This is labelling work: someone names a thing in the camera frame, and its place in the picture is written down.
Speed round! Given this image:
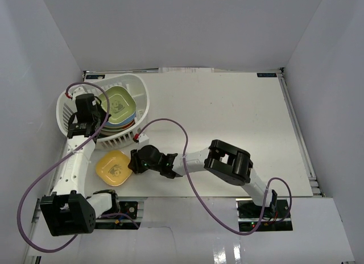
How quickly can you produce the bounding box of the pale orange round plate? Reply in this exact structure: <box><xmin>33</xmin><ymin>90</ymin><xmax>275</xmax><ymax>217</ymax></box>
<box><xmin>101</xmin><ymin>121</ymin><xmax>135</xmax><ymax>135</ymax></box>

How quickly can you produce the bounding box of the green square panda dish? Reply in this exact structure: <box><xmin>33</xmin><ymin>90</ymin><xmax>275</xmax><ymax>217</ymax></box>
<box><xmin>105</xmin><ymin>85</ymin><xmax>136</xmax><ymax>125</ymax></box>

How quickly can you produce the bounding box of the light blue plate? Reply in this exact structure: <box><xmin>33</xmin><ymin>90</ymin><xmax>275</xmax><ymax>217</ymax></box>
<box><xmin>105</xmin><ymin>119</ymin><xmax>135</xmax><ymax>130</ymax></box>

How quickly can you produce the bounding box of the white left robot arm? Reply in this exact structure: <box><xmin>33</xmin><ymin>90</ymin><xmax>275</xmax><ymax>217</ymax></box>
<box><xmin>40</xmin><ymin>93</ymin><xmax>120</xmax><ymax>236</ymax></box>

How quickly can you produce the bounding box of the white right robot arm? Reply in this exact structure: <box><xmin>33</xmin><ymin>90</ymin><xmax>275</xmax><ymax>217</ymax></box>
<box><xmin>128</xmin><ymin>139</ymin><xmax>278</xmax><ymax>218</ymax></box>

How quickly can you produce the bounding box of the white plastic dish bin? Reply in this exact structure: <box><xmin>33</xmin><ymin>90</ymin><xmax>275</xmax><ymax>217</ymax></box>
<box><xmin>56</xmin><ymin>73</ymin><xmax>151</xmax><ymax>150</ymax></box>

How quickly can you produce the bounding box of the yellow square panda dish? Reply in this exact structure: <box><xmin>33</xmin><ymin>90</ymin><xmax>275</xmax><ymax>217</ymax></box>
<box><xmin>96</xmin><ymin>150</ymin><xmax>132</xmax><ymax>187</ymax></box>

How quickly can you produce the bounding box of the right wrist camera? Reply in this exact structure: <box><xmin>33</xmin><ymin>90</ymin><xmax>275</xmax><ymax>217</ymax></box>
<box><xmin>133</xmin><ymin>133</ymin><xmax>150</xmax><ymax>145</ymax></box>

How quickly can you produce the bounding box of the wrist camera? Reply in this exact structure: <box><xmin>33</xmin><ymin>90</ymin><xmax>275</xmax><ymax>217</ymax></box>
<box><xmin>65</xmin><ymin>86</ymin><xmax>87</xmax><ymax>101</ymax></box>
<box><xmin>133</xmin><ymin>133</ymin><xmax>150</xmax><ymax>145</ymax></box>

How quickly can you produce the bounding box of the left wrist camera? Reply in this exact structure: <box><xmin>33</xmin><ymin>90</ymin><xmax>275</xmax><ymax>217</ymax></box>
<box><xmin>65</xmin><ymin>86</ymin><xmax>87</xmax><ymax>101</ymax></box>

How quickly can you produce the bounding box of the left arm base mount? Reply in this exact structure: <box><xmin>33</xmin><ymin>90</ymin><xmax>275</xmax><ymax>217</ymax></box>
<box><xmin>95</xmin><ymin>200</ymin><xmax>144</xmax><ymax>230</ymax></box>

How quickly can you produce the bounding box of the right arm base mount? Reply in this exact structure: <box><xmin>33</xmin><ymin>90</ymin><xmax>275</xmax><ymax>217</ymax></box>
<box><xmin>237</xmin><ymin>200</ymin><xmax>293</xmax><ymax>232</ymax></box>

